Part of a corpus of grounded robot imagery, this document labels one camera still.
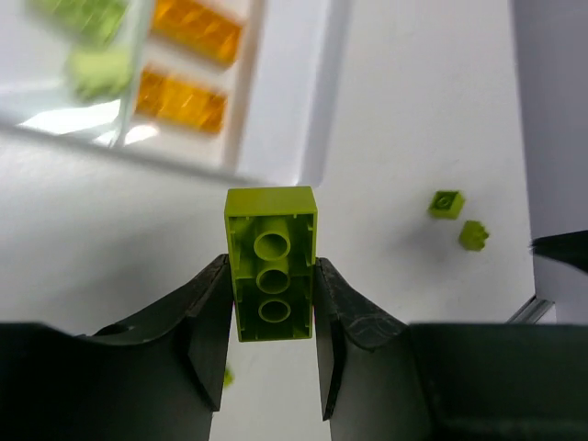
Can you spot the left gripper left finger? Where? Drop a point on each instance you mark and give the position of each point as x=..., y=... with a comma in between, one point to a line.
x=198, y=318

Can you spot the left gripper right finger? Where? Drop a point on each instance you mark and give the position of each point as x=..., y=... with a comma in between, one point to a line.
x=343, y=315

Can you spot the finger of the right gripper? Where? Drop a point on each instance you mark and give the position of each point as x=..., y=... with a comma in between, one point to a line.
x=568, y=248

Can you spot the long green lego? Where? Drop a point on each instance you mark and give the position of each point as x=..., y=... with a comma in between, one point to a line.
x=271, y=236

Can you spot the orange lego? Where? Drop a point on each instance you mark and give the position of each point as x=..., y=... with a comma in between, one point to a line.
x=176, y=99
x=200, y=28

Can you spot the pale green lego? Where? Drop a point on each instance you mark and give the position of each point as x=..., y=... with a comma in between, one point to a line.
x=96, y=73

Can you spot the white divided tray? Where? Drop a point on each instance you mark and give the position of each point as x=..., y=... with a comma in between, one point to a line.
x=241, y=88

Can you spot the aluminium table edge rail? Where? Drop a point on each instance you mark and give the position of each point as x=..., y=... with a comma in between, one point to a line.
x=535, y=311

